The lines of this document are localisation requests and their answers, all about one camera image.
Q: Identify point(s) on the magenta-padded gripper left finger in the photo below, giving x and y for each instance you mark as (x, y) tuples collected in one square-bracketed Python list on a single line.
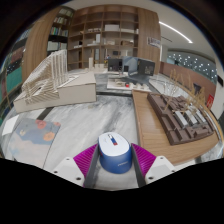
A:
[(86, 160)]

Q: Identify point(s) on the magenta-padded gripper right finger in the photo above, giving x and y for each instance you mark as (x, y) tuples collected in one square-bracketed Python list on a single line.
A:
[(144, 159)]

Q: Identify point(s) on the blue and white computer mouse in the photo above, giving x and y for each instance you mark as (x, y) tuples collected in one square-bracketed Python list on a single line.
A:
[(115, 154)]

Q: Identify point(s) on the blue floral mouse pad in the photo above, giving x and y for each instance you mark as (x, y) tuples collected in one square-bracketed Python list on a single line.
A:
[(31, 140)]

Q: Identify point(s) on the brown building model on wooden base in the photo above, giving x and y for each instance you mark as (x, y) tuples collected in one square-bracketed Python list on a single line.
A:
[(176, 123)]

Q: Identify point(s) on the white stepped building model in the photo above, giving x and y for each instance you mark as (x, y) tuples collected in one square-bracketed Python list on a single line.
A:
[(71, 90)]

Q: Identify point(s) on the flat white site model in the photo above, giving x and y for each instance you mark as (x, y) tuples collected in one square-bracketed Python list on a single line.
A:
[(128, 85)]

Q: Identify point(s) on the white paper sheet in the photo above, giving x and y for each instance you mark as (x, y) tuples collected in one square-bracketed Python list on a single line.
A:
[(10, 125)]

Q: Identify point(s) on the red sign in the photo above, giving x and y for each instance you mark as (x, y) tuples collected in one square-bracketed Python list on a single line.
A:
[(210, 101)]

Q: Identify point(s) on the dark box model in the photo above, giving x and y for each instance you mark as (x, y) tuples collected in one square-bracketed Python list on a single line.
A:
[(115, 64), (146, 66)]

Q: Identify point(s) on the group of small ceiling lights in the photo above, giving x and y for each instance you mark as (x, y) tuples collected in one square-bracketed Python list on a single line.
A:
[(193, 63)]

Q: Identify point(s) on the wooden shelf unit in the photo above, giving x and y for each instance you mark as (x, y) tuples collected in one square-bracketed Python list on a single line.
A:
[(110, 33)]

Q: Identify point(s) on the dark bookshelf with books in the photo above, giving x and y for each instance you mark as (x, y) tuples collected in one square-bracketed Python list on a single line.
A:
[(58, 31)]

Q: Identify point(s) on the long ceiling light strip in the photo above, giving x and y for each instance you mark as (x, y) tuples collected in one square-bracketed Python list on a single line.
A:
[(176, 31)]

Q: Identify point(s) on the wall poster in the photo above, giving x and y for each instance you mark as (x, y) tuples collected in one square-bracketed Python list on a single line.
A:
[(153, 42)]

